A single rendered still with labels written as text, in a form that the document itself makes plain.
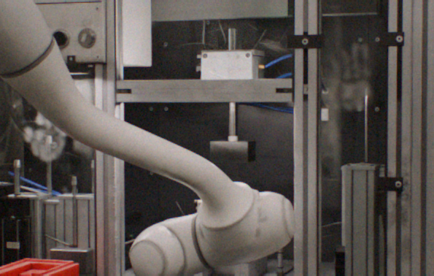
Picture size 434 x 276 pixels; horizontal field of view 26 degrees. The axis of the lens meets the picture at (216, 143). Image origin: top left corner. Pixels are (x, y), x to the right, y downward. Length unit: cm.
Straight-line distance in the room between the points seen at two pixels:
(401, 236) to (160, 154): 52
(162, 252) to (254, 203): 18
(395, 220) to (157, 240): 46
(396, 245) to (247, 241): 34
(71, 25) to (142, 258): 57
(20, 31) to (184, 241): 49
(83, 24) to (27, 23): 57
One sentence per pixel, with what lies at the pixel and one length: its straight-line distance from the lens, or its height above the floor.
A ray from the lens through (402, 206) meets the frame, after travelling 177.
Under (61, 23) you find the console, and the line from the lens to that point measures 196.
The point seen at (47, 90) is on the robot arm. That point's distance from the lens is 142.
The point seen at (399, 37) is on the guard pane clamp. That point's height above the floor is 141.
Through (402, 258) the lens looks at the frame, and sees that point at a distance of 178.
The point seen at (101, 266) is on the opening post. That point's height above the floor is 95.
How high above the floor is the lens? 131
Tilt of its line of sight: 3 degrees down
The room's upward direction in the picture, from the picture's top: straight up
